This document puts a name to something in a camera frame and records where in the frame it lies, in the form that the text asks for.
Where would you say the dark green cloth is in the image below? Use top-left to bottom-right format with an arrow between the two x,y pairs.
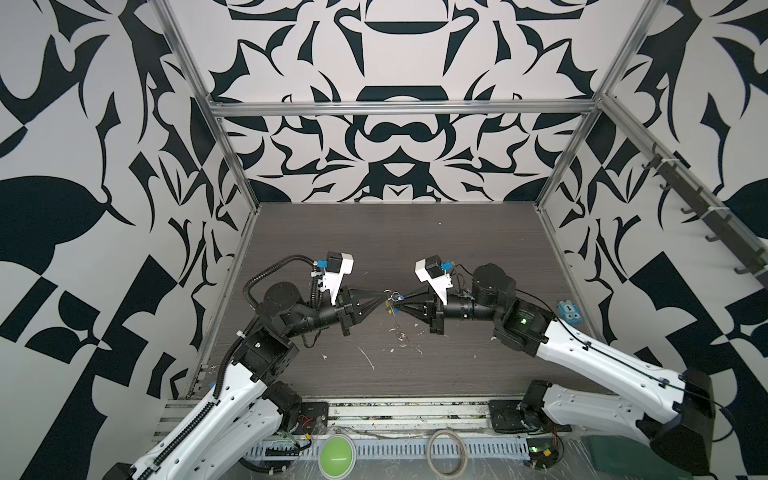
582,436 -> 693,480

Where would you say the aluminium front rail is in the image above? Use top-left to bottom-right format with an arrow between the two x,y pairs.
150,397 -> 526,444

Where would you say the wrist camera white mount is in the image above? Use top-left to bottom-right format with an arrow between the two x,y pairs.
414,255 -> 453,305
310,252 -> 354,306

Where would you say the tape roll ring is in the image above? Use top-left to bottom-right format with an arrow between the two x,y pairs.
425,428 -> 469,479

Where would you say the green round button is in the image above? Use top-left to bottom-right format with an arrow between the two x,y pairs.
318,434 -> 357,480

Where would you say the metal keyring with yellow tag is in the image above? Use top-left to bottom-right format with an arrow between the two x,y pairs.
385,290 -> 409,348

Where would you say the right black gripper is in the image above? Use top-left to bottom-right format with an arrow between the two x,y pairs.
399,283 -> 507,335

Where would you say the white slotted cable duct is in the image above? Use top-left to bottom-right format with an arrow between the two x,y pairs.
245,437 -> 530,462

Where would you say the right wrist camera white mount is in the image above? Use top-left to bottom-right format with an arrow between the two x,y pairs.
414,255 -> 453,305

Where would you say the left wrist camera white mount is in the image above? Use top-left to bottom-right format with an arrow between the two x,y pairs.
310,252 -> 354,306

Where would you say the aluminium frame crossbar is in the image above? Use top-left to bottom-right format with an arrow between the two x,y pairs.
209,99 -> 596,118

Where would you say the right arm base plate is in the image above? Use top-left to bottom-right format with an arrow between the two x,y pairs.
488,399 -> 535,434

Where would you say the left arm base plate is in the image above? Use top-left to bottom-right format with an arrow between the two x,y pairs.
287,401 -> 330,436

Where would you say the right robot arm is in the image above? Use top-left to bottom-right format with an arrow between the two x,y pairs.
393,257 -> 720,476

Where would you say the light blue toy block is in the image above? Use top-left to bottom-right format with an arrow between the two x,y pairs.
557,300 -> 583,325

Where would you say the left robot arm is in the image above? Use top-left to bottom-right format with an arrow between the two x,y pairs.
105,252 -> 389,479

